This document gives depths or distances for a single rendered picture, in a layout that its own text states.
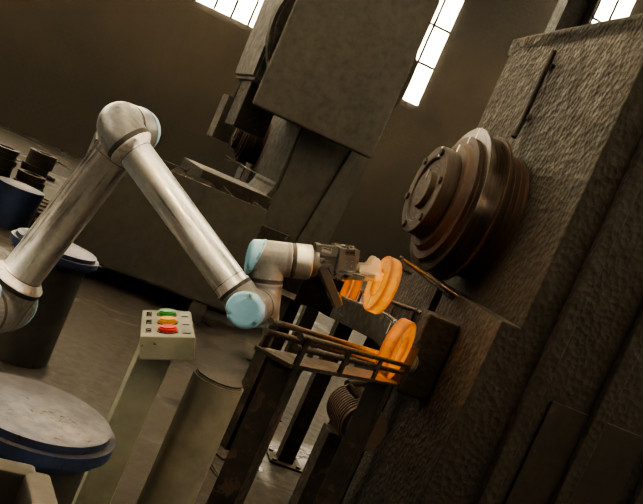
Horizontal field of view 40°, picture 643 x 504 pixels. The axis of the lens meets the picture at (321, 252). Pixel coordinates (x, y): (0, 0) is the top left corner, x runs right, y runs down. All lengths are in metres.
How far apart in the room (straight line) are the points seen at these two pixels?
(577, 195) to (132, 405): 1.22
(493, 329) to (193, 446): 0.83
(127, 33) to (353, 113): 7.61
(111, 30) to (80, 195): 10.29
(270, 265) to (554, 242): 0.73
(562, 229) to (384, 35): 3.18
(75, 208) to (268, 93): 2.89
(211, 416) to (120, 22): 10.87
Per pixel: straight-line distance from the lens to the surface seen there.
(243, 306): 2.08
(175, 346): 1.81
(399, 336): 2.13
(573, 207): 2.34
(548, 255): 2.35
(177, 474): 2.01
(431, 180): 2.63
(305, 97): 5.20
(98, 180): 2.35
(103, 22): 12.62
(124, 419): 1.93
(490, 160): 2.54
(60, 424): 1.65
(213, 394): 1.95
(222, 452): 3.18
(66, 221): 2.39
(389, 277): 2.25
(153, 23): 12.61
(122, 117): 2.21
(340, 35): 5.26
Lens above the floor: 1.01
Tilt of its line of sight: 4 degrees down
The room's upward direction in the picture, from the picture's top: 24 degrees clockwise
